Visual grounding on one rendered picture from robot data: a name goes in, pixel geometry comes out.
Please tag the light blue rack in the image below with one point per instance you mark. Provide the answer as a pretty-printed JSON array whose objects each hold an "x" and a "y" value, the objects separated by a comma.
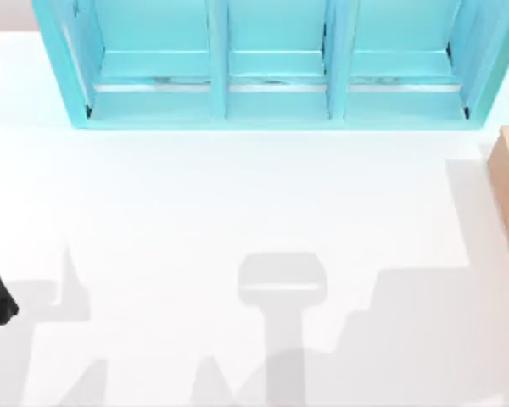
[{"x": 275, "y": 106}]

